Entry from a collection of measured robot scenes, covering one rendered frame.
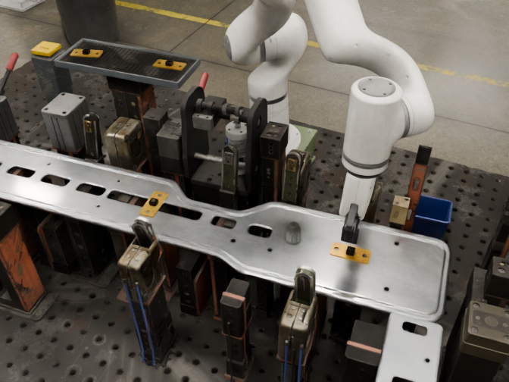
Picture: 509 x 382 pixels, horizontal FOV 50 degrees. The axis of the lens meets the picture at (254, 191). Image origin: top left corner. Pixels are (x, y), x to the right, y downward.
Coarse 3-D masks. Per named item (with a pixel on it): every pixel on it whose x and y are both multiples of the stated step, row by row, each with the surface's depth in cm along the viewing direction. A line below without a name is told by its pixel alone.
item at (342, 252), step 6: (336, 246) 118; (342, 246) 118; (348, 246) 117; (354, 246) 118; (330, 252) 117; (336, 252) 117; (342, 252) 117; (348, 252) 116; (354, 252) 117; (360, 252) 117; (366, 252) 117; (348, 258) 115; (354, 258) 115; (360, 258) 115; (366, 258) 115
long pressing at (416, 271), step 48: (0, 144) 147; (0, 192) 133; (48, 192) 133; (144, 192) 132; (192, 240) 120; (240, 240) 120; (336, 240) 120; (384, 240) 120; (432, 240) 119; (336, 288) 110; (432, 288) 110
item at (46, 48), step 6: (42, 42) 156; (48, 42) 156; (54, 42) 156; (36, 48) 154; (42, 48) 154; (48, 48) 154; (54, 48) 154; (60, 48) 156; (36, 54) 153; (42, 54) 153; (48, 54) 152
